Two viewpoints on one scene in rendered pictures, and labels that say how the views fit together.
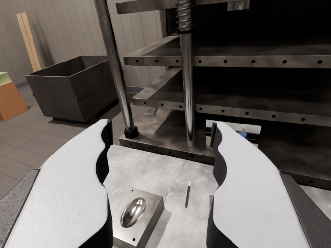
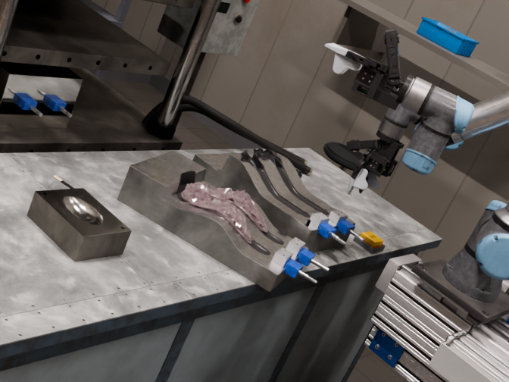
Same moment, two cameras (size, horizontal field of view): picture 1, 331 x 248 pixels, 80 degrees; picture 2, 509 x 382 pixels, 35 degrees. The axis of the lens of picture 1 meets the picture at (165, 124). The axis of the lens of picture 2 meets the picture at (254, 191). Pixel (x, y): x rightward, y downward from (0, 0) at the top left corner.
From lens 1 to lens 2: 1.87 m
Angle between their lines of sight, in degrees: 76
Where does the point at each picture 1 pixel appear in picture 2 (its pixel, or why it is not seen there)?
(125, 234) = (110, 228)
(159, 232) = not seen: hidden behind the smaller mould
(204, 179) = (65, 170)
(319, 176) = (141, 141)
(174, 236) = not seen: hidden behind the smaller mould
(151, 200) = (79, 194)
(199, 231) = (130, 215)
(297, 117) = (120, 64)
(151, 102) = not seen: outside the picture
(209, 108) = (19, 51)
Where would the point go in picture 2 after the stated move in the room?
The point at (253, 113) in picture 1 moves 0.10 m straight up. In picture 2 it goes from (77, 60) to (87, 29)
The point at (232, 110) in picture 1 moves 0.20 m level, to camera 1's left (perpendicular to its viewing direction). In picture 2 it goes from (51, 55) to (19, 65)
